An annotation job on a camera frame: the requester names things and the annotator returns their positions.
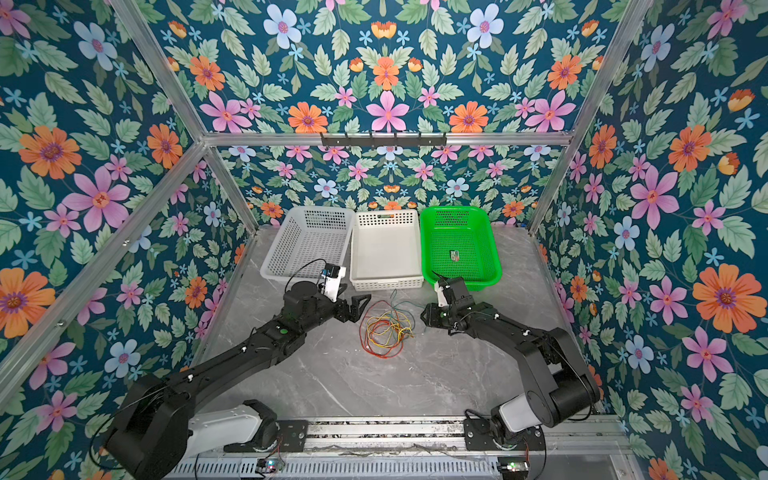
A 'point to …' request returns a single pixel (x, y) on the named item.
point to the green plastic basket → (459, 242)
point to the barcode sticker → (454, 255)
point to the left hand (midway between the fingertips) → (359, 289)
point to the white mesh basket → (307, 234)
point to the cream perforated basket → (386, 251)
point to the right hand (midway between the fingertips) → (432, 311)
